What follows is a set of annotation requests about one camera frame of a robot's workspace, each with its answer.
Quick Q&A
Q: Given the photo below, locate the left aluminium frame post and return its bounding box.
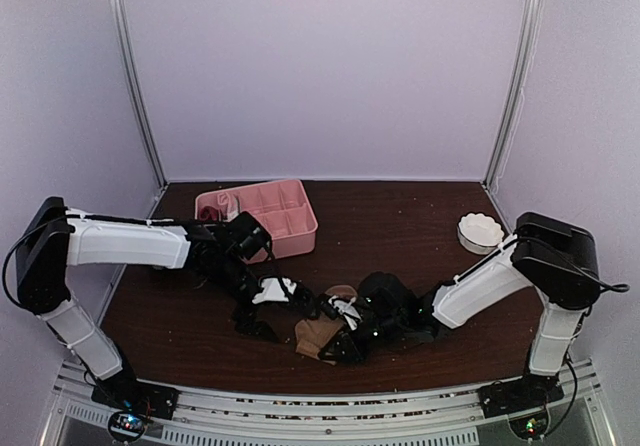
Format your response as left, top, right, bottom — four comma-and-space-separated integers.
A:
109, 0, 168, 188

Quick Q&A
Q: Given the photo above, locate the pink patterned sock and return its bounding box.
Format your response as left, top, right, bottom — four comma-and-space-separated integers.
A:
216, 192, 242, 221

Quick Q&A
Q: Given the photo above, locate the dark red rolled sock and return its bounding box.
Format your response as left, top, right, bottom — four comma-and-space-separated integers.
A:
199, 206, 226, 221

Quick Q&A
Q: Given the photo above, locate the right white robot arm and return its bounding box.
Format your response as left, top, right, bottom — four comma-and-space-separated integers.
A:
318, 212, 601, 408

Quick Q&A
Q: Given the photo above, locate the white scalloped bowl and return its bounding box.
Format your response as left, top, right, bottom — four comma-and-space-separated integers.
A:
457, 213, 505, 256

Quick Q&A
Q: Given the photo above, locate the tan ribbed sock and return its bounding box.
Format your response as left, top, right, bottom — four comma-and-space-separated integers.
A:
294, 285, 357, 360

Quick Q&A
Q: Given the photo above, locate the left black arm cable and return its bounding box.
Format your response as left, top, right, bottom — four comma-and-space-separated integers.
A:
1, 225, 71, 312

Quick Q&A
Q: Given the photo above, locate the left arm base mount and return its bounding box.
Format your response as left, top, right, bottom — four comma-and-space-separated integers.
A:
91, 382, 179, 443

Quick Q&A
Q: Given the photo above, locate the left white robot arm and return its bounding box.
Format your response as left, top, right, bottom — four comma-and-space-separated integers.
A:
1, 197, 291, 410

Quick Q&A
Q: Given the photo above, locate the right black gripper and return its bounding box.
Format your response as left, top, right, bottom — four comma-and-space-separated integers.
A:
323, 314, 406, 368

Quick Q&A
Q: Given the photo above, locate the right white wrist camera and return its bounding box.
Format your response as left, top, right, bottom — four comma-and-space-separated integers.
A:
321, 295, 362, 331

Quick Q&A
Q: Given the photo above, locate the right aluminium frame post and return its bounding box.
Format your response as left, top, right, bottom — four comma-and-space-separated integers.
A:
483, 0, 542, 192

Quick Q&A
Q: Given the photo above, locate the pink divided organizer tray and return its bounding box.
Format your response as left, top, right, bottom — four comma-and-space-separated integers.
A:
194, 179, 318, 259

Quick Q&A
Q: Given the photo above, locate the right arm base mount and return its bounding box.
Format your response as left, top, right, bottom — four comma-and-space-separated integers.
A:
477, 375, 564, 441

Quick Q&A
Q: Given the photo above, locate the aluminium frame post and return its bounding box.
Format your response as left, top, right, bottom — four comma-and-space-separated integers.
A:
483, 0, 542, 192
109, 0, 168, 188

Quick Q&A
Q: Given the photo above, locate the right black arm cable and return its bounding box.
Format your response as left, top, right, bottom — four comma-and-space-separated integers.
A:
514, 238, 630, 297

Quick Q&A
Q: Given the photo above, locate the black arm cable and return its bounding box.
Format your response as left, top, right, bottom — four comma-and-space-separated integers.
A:
1, 225, 71, 312
514, 238, 630, 297

